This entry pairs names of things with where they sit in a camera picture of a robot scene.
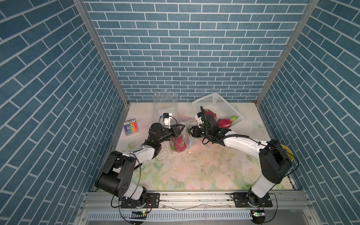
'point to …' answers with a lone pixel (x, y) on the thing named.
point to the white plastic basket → (214, 102)
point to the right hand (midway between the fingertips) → (190, 131)
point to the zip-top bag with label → (165, 102)
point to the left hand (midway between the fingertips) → (188, 127)
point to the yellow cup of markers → (287, 149)
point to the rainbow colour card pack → (131, 127)
